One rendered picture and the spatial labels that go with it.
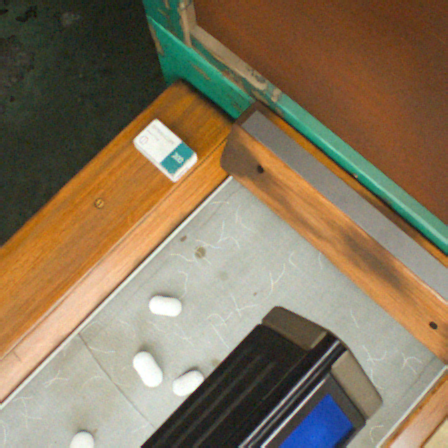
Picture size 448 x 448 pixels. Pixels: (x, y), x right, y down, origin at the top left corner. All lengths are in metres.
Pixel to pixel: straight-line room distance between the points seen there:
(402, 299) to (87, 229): 0.32
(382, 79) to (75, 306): 0.39
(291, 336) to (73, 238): 0.42
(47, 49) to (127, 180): 1.08
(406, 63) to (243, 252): 0.33
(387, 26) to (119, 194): 0.38
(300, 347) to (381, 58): 0.22
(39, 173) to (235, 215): 0.95
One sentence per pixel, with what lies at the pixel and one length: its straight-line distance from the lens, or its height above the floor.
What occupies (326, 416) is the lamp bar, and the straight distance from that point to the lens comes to 0.35.
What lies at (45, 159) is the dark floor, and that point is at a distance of 1.65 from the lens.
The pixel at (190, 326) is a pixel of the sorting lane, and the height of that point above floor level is 0.74.
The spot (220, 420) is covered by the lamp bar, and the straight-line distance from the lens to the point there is 0.34.
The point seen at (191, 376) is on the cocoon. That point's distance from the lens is 0.69.
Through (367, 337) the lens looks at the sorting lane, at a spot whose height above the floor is 0.74.
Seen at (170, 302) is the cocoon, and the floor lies 0.76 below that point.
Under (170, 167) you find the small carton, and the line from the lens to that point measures 0.71.
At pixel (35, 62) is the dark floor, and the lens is 1.78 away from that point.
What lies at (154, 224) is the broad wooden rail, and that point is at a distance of 0.72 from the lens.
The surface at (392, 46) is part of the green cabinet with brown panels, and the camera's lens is 0.46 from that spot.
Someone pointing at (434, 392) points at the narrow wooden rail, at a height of 0.76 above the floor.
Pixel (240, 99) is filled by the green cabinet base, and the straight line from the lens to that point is 0.70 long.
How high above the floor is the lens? 1.44
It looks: 71 degrees down
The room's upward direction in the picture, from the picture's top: 12 degrees counter-clockwise
